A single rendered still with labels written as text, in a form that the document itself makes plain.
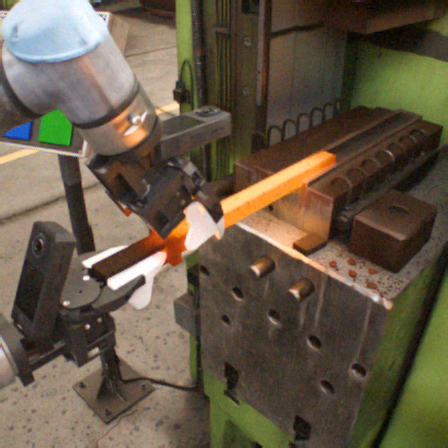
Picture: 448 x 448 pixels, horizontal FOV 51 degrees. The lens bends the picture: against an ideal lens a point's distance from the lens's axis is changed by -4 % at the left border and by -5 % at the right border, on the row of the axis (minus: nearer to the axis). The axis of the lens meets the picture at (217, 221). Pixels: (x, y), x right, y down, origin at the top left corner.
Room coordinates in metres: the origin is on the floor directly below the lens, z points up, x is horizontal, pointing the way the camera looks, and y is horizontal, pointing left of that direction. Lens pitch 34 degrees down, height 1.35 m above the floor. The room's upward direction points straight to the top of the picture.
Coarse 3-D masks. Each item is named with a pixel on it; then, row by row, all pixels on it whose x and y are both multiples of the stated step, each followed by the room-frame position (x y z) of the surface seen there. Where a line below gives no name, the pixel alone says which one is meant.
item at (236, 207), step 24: (288, 168) 0.67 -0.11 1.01; (312, 168) 0.67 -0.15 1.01; (240, 192) 0.59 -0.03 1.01; (264, 192) 0.59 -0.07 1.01; (288, 192) 0.63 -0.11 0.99; (240, 216) 0.55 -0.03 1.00; (144, 240) 0.47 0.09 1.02; (168, 240) 0.46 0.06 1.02; (96, 264) 0.42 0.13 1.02; (120, 264) 0.42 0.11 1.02
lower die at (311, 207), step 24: (336, 120) 0.94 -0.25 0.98; (360, 120) 0.92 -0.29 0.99; (408, 120) 0.90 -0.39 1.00; (288, 144) 0.82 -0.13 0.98; (312, 144) 0.80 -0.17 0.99; (336, 144) 0.78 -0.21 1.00; (384, 144) 0.80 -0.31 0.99; (408, 144) 0.80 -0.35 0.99; (432, 144) 0.87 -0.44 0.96; (240, 168) 0.73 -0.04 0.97; (264, 168) 0.70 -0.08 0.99; (336, 168) 0.69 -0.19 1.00; (384, 168) 0.72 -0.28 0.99; (312, 192) 0.63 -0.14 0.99; (336, 192) 0.62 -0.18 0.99; (360, 192) 0.66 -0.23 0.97; (288, 216) 0.66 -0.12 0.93; (312, 216) 0.63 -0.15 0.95; (336, 216) 0.61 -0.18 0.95
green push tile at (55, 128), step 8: (56, 112) 0.86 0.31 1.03; (48, 120) 0.86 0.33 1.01; (56, 120) 0.85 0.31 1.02; (64, 120) 0.85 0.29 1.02; (40, 128) 0.86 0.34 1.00; (48, 128) 0.85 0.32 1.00; (56, 128) 0.85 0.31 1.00; (64, 128) 0.84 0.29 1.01; (72, 128) 0.84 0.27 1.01; (40, 136) 0.85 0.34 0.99; (48, 136) 0.84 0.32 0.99; (56, 136) 0.84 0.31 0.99; (64, 136) 0.83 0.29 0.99; (72, 136) 0.83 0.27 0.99; (64, 144) 0.83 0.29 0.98
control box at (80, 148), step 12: (0, 12) 1.03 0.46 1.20; (96, 12) 0.95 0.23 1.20; (108, 12) 0.94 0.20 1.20; (108, 24) 0.93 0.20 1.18; (120, 24) 0.97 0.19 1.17; (120, 36) 0.97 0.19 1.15; (120, 48) 0.97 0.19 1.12; (36, 120) 0.88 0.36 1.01; (36, 132) 0.86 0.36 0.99; (0, 144) 0.88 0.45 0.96; (12, 144) 0.87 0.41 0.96; (24, 144) 0.86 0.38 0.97; (36, 144) 0.85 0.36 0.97; (48, 144) 0.84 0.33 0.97; (72, 144) 0.83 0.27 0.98; (84, 144) 0.82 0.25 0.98; (84, 156) 0.81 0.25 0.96
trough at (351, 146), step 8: (400, 112) 0.95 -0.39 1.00; (384, 120) 0.90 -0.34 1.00; (392, 120) 0.93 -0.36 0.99; (400, 120) 0.94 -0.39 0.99; (376, 128) 0.88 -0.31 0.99; (384, 128) 0.89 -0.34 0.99; (392, 128) 0.89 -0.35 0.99; (360, 136) 0.83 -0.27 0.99; (368, 136) 0.85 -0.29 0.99; (376, 136) 0.85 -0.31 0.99; (344, 144) 0.79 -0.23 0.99; (352, 144) 0.81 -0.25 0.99; (360, 144) 0.81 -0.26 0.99; (328, 152) 0.76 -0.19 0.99; (336, 152) 0.77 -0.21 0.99; (344, 152) 0.77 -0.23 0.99; (336, 160) 0.74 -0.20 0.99
